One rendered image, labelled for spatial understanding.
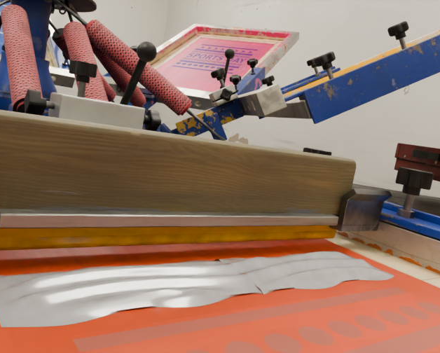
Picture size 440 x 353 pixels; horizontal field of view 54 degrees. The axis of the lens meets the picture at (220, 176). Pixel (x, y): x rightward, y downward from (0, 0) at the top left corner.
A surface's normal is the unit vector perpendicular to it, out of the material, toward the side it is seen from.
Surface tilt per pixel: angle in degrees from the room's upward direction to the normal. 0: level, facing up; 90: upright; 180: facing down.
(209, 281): 33
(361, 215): 90
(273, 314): 0
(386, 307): 0
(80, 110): 90
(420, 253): 90
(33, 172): 90
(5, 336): 0
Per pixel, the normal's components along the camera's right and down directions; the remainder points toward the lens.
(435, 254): -0.80, -0.06
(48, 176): 0.57, 0.21
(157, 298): 0.46, -0.63
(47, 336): 0.17, -0.98
